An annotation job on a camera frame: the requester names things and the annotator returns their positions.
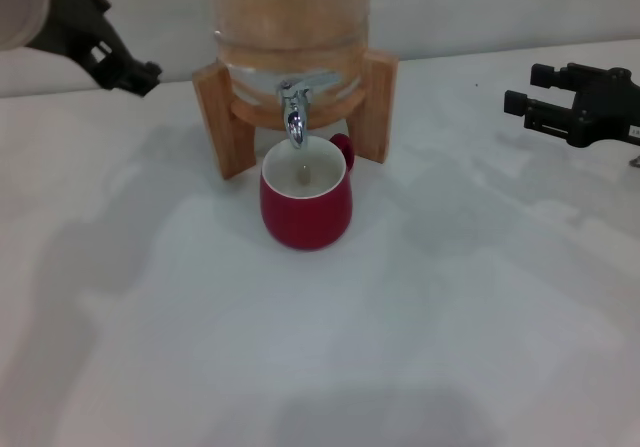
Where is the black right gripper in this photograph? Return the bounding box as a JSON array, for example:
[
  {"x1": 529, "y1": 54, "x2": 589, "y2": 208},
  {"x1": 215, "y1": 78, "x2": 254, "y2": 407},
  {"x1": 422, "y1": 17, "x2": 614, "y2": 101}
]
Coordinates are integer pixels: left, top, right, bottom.
[{"x1": 503, "y1": 62, "x2": 640, "y2": 149}]

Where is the red ceramic cup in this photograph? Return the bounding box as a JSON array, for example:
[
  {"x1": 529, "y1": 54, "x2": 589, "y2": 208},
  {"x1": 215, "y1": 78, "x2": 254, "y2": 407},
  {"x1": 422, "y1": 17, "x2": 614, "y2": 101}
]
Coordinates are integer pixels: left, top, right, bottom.
[{"x1": 258, "y1": 132, "x2": 357, "y2": 253}]

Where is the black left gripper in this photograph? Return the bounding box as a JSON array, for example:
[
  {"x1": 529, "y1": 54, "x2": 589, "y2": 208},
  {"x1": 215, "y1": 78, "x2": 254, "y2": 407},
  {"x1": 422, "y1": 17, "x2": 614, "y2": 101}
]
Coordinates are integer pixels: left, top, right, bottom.
[{"x1": 24, "y1": 0, "x2": 164, "y2": 100}]

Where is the chrome faucet tap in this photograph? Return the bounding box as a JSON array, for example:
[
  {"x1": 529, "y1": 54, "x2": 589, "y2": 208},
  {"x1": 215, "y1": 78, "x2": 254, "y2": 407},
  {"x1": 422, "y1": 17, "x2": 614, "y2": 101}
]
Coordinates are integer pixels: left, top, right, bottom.
[{"x1": 276, "y1": 79, "x2": 316, "y2": 150}]

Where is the glass water dispenser jar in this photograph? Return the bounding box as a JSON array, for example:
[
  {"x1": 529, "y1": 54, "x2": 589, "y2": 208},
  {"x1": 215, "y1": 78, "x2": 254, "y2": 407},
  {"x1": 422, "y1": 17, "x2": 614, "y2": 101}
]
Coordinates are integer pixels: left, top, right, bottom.
[{"x1": 208, "y1": 0, "x2": 374, "y2": 107}]

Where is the wooden dispenser stand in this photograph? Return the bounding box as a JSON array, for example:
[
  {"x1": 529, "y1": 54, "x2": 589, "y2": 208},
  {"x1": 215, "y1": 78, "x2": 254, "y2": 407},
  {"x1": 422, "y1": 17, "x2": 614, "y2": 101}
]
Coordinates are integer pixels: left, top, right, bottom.
[{"x1": 192, "y1": 46, "x2": 401, "y2": 181}]

